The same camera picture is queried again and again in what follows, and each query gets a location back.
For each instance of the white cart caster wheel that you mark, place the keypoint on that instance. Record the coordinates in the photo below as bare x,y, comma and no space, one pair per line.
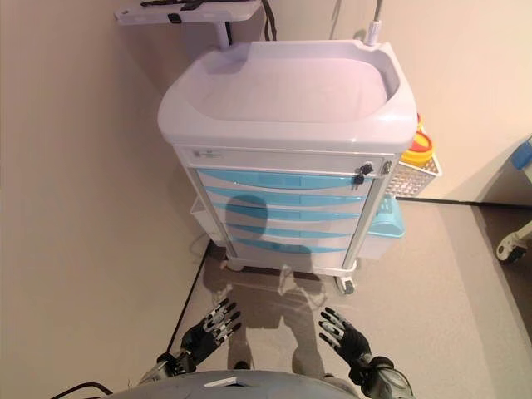
347,284

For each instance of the silver cart side lock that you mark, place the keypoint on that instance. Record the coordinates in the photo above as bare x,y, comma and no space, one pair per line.
387,167

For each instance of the white hospital bed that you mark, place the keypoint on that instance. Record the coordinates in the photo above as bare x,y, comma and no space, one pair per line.
525,151

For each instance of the black key bunch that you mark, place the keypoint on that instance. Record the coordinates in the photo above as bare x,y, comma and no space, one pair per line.
365,168

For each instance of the waste bin blue lid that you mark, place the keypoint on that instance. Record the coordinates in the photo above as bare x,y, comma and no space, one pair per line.
386,230

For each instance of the white plastic mesh basket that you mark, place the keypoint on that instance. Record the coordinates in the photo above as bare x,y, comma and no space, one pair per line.
409,180

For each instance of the long black device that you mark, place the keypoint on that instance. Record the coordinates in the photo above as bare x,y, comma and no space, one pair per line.
170,3

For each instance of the white overbed table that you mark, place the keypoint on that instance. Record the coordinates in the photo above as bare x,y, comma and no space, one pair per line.
208,14

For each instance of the white IV pole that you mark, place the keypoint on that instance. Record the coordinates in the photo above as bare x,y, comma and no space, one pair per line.
371,29

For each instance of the bed caster wheel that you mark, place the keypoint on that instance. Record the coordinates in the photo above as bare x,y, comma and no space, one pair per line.
509,250

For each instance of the white cart side bin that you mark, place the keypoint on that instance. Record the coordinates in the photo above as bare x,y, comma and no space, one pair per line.
201,220

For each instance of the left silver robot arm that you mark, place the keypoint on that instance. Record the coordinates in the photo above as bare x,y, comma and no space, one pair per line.
166,367

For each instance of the small black clip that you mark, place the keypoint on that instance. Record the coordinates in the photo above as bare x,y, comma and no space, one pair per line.
174,18

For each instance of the grey robot torso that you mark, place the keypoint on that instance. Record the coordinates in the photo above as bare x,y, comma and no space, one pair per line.
257,388

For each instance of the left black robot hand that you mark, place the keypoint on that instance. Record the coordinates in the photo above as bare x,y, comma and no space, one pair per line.
208,330

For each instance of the white drawer with key lock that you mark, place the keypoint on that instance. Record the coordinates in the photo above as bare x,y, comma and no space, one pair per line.
270,160

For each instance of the yellow sharps container red lid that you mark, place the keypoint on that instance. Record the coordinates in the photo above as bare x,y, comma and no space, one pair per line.
417,147

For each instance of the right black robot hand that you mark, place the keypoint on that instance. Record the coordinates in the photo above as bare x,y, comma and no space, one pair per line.
347,334

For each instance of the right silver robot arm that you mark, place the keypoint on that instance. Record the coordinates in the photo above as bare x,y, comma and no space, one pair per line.
384,376

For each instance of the white medical trolley cart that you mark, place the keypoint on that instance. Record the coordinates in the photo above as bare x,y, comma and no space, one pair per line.
291,83

